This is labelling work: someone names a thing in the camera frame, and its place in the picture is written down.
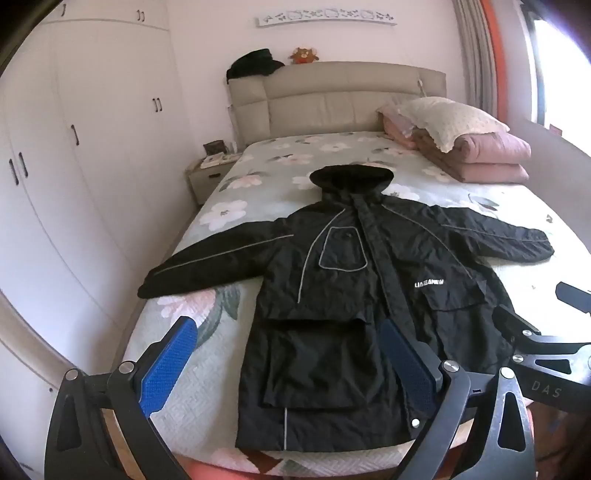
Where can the grey and orange curtain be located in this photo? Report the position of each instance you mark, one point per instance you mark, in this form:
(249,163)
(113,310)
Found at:
(475,55)

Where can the brown plush toy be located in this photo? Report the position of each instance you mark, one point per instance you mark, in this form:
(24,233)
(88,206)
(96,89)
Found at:
(304,55)

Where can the black cloth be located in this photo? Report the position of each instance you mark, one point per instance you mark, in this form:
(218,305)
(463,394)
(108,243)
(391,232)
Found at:
(254,64)

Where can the brown folded blanket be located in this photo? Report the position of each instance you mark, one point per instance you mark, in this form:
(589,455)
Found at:
(436,154)

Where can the black hooded jacket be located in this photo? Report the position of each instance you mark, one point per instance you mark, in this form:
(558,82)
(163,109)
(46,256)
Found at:
(332,286)

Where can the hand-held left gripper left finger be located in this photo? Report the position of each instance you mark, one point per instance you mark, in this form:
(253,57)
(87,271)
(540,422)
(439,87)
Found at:
(170,367)

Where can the open magazine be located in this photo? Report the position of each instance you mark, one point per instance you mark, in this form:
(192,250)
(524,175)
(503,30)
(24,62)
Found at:
(219,160)

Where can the beige nightstand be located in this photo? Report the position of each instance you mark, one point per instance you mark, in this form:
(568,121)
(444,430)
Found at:
(203,182)

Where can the beige padded headboard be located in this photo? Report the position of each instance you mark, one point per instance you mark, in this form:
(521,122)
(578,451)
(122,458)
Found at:
(323,101)

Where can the white wardrobe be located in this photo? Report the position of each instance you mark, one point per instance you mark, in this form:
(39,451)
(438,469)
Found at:
(92,138)

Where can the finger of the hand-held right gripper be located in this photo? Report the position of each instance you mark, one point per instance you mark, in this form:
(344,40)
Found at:
(515,323)
(572,297)

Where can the bright window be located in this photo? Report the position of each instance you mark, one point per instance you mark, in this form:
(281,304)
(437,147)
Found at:
(558,69)

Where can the pink folded quilt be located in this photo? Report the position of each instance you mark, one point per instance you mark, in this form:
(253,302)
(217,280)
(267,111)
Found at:
(494,154)

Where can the pink pillow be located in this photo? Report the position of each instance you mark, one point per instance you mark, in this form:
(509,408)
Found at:
(395,127)

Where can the bed with floral sheet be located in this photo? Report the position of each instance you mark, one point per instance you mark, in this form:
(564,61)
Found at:
(277,157)

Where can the small picture frame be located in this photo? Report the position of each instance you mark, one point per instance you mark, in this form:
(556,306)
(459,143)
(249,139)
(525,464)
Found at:
(214,147)

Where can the cream pillow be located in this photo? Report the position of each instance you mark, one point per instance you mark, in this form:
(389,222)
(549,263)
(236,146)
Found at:
(452,120)

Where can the white carved wall ornament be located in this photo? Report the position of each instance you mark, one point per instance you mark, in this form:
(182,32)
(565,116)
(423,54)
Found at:
(323,17)

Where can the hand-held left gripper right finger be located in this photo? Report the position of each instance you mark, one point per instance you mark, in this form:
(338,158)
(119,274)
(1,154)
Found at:
(411,371)

